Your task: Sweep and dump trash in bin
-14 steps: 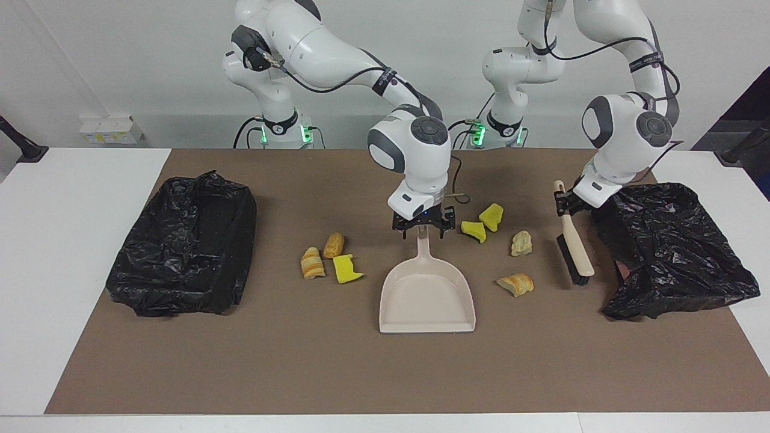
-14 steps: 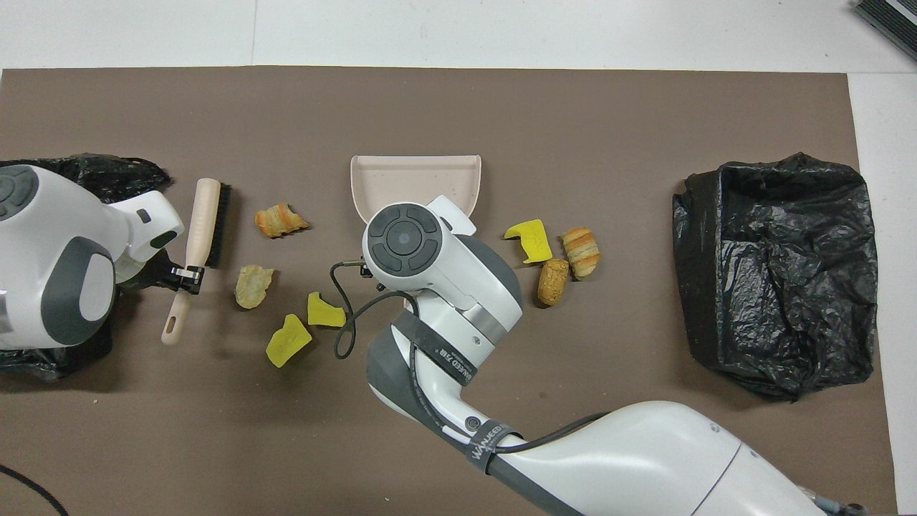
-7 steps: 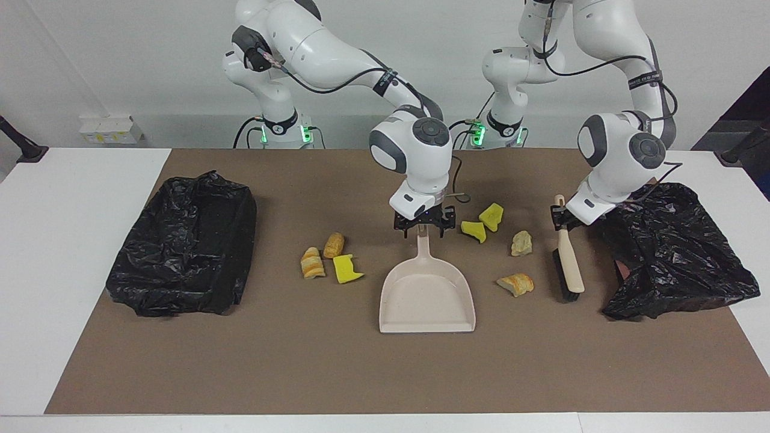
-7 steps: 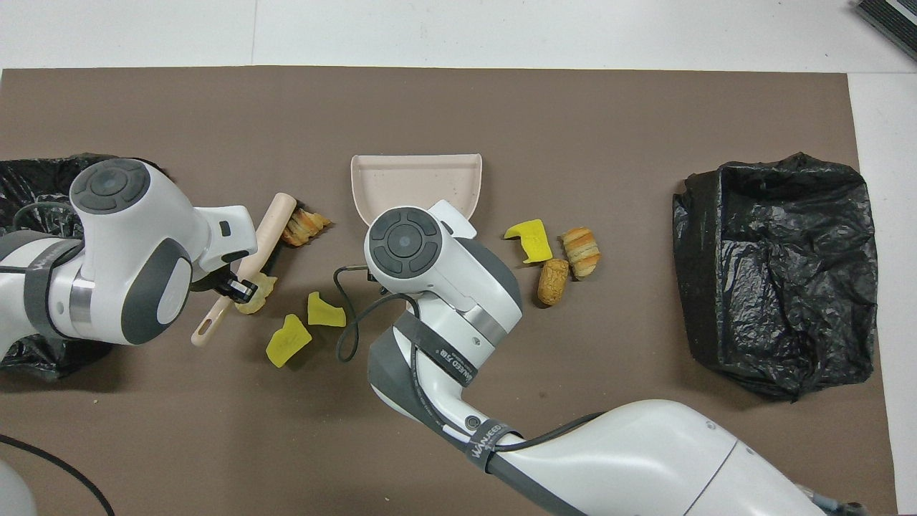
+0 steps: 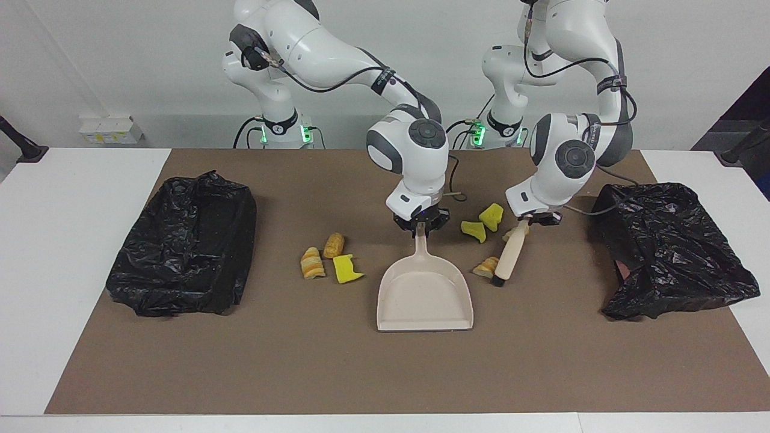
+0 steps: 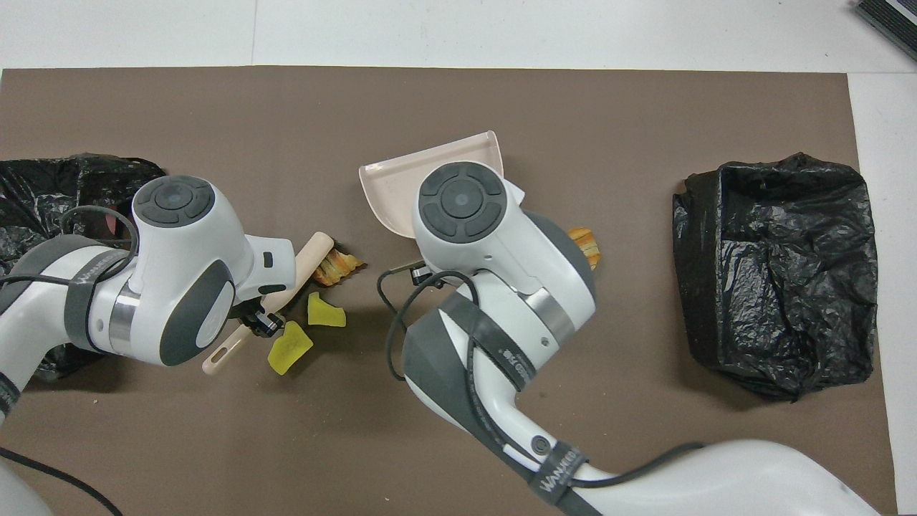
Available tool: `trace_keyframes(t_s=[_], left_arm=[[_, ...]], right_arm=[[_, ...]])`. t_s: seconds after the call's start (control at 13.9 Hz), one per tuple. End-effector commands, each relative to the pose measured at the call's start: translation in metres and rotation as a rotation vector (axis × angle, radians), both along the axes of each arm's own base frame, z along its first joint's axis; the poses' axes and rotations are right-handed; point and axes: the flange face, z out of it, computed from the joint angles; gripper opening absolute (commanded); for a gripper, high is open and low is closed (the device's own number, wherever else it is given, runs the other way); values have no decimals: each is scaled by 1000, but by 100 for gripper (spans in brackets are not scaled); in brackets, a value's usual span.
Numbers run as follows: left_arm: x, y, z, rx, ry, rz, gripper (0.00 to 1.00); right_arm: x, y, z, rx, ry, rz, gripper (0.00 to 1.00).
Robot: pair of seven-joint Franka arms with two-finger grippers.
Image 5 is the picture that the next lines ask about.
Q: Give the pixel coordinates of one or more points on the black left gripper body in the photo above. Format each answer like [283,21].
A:
[547,218]

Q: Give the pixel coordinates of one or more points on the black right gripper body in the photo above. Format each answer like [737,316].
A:
[436,216]

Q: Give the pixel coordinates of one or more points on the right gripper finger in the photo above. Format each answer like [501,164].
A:
[411,228]
[431,226]

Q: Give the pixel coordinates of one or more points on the small yellow sponge piece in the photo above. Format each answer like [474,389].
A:
[472,230]

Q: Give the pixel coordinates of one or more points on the beige hand brush black bristles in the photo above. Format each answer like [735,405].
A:
[511,255]

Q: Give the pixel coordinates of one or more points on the large yellow sponge piece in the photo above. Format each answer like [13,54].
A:
[492,216]

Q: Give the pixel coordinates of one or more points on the beige plastic dustpan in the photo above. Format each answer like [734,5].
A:
[424,294]

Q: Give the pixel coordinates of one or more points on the orange striped croissant piece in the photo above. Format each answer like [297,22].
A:
[485,267]

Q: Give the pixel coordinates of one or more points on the notched yellow sponge piece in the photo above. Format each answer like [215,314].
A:
[346,269]

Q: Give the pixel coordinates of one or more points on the brown bread roll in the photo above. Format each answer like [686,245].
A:
[334,245]

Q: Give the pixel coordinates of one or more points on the striped bread roll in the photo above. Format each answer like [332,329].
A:
[312,263]

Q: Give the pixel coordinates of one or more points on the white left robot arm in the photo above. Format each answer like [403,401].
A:
[571,36]

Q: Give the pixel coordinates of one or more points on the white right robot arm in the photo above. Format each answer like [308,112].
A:
[313,42]

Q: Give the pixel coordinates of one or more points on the black bag bin showing pink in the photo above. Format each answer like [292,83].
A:
[674,258]

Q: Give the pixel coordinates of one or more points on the black bag lined bin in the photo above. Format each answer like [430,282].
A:
[180,252]

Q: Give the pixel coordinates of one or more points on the brown table mat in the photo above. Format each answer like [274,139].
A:
[361,373]

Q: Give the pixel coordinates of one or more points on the dark background panel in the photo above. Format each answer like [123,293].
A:
[759,96]

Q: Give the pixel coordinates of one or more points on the white box yellow labels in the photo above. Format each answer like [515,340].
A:
[111,129]

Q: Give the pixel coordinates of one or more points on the black camera stand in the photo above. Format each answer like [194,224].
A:
[737,155]
[27,150]

